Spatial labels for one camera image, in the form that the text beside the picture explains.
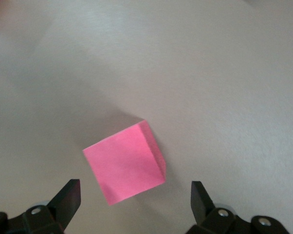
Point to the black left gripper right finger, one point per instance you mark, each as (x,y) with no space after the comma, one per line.
(209,219)

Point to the brown paper table cover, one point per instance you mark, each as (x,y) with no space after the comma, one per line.
(209,73)

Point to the red foam cube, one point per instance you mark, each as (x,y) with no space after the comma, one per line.
(124,163)

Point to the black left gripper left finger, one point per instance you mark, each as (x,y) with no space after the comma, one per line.
(61,207)

